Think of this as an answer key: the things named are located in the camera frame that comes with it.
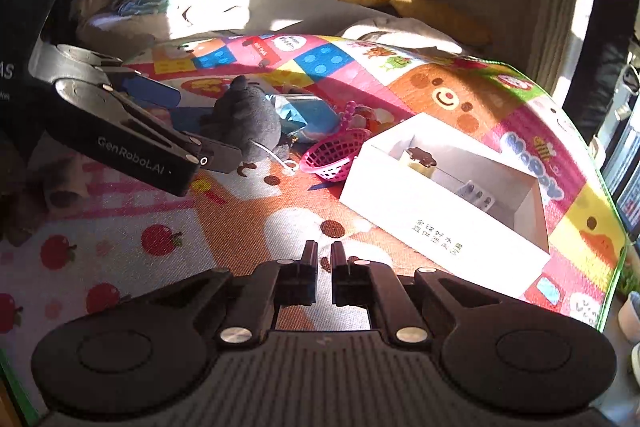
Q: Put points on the dark curtain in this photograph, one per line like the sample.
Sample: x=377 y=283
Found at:
x=600 y=32

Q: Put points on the black window frame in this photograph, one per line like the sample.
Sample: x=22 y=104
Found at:
x=625 y=187

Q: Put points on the beige pet bed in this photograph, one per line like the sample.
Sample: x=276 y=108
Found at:
x=110 y=29

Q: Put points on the colourful printed play mat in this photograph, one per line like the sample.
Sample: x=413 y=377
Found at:
x=450 y=87

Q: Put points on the blue packet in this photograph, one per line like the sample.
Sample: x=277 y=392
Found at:
x=317 y=114

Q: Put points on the small cream brown-topped toy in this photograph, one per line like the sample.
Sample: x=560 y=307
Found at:
x=417 y=162

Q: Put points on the white sofa cover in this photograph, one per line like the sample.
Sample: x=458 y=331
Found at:
x=300 y=14

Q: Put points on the beige curtain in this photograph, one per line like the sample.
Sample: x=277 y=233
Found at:
x=560 y=7

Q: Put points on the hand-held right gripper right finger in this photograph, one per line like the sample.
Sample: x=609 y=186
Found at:
x=339 y=277

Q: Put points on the white cardboard box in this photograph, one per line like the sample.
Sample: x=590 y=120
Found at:
x=425 y=227

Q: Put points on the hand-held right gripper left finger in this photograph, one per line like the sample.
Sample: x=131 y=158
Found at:
x=311 y=277

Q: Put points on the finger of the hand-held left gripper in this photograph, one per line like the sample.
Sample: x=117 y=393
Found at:
x=150 y=91
x=220 y=159

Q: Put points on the silver blister pack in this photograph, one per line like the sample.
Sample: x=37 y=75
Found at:
x=476 y=196

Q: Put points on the green grass planter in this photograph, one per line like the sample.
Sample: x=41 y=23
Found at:
x=630 y=282

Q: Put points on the grey plush toy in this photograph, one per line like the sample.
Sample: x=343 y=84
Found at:
x=250 y=117

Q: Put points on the person's left hand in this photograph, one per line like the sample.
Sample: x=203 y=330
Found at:
x=45 y=192

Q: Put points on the pink plastic basket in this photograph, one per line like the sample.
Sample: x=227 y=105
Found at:
x=332 y=154

